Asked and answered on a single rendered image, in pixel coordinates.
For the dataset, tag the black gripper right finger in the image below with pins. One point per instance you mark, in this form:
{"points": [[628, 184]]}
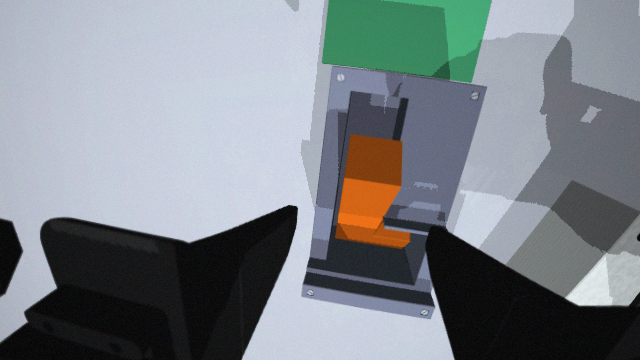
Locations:
{"points": [[492, 312]]}

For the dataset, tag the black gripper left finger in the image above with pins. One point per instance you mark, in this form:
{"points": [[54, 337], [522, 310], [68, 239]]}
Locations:
{"points": [[213, 290]]}

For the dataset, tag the orange l-shaped part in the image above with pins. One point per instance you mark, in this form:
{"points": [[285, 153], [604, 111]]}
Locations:
{"points": [[371, 181]]}

